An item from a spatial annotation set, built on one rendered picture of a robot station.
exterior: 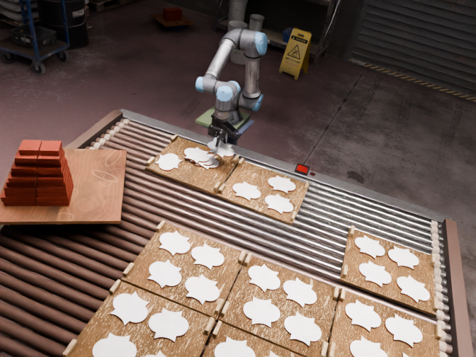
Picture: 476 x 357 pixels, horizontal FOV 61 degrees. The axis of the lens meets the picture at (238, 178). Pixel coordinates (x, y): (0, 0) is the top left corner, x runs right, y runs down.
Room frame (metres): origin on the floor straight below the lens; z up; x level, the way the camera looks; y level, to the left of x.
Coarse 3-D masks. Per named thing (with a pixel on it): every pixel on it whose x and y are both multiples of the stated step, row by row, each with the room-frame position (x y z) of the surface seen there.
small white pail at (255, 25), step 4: (252, 16) 6.55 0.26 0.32; (256, 16) 6.58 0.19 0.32; (260, 16) 6.57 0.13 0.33; (252, 20) 6.39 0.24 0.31; (256, 20) 6.37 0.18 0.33; (260, 20) 6.38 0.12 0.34; (252, 24) 6.40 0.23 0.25; (256, 24) 6.37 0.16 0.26; (260, 24) 6.40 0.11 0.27; (252, 28) 6.38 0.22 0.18; (256, 28) 6.38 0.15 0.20; (260, 28) 6.41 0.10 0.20
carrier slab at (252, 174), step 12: (240, 168) 1.79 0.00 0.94; (252, 168) 1.81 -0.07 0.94; (264, 168) 1.83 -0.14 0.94; (228, 180) 1.67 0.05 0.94; (240, 180) 1.68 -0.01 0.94; (252, 180) 1.70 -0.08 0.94; (264, 180) 1.72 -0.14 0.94; (228, 192) 1.57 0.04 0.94; (264, 192) 1.62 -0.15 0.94; (276, 192) 1.64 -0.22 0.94; (288, 192) 1.66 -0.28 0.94; (300, 192) 1.68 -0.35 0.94; (240, 204) 1.50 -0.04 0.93; (252, 204) 1.51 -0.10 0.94; (264, 204) 1.53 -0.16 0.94; (300, 204) 1.58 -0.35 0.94; (276, 216) 1.46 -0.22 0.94; (288, 216) 1.47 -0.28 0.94
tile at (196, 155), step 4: (188, 148) 1.84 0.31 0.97; (192, 148) 1.85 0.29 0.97; (196, 148) 1.86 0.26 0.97; (184, 152) 1.79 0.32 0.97; (188, 152) 1.80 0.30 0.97; (192, 152) 1.81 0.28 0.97; (196, 152) 1.82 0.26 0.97; (200, 152) 1.82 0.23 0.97; (204, 152) 1.83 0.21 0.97; (208, 152) 1.85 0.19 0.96; (188, 156) 1.77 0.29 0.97; (192, 156) 1.78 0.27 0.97; (196, 156) 1.78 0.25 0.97; (200, 156) 1.79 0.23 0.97; (204, 156) 1.80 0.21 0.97; (208, 156) 1.80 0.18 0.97; (192, 160) 1.75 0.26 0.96; (196, 160) 1.74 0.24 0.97; (200, 160) 1.75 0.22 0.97; (204, 160) 1.76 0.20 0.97; (208, 160) 1.77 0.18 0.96
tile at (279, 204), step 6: (270, 198) 1.57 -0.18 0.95; (276, 198) 1.58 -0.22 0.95; (282, 198) 1.59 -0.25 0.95; (270, 204) 1.53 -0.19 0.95; (276, 204) 1.54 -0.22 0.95; (282, 204) 1.54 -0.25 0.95; (288, 204) 1.55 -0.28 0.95; (276, 210) 1.49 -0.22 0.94; (282, 210) 1.50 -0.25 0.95; (288, 210) 1.51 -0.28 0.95
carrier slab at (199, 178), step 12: (168, 144) 1.88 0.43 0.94; (180, 144) 1.90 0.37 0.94; (192, 144) 1.92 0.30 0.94; (180, 156) 1.79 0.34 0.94; (216, 156) 1.86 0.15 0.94; (156, 168) 1.65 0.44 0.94; (180, 168) 1.69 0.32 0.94; (192, 168) 1.71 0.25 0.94; (216, 168) 1.75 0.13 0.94; (228, 168) 1.77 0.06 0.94; (180, 180) 1.59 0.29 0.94; (192, 180) 1.61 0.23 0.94; (204, 180) 1.63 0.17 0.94; (216, 180) 1.65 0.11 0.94; (216, 192) 1.55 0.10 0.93
